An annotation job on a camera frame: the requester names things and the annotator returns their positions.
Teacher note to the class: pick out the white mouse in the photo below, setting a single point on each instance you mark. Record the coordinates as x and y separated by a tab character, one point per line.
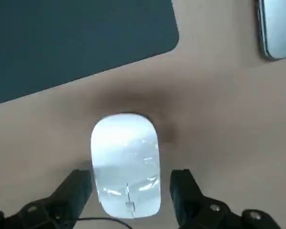
124	148

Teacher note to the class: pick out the dark mouse pad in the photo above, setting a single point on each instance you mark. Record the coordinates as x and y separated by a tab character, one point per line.
74	40

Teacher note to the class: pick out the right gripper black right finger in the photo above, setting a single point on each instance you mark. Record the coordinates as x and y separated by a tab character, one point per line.
188	190

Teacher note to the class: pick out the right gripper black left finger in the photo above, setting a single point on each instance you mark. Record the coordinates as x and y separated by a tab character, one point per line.
62	198

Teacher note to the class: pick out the silver laptop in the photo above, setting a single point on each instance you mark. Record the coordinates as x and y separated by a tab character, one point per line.
280	28

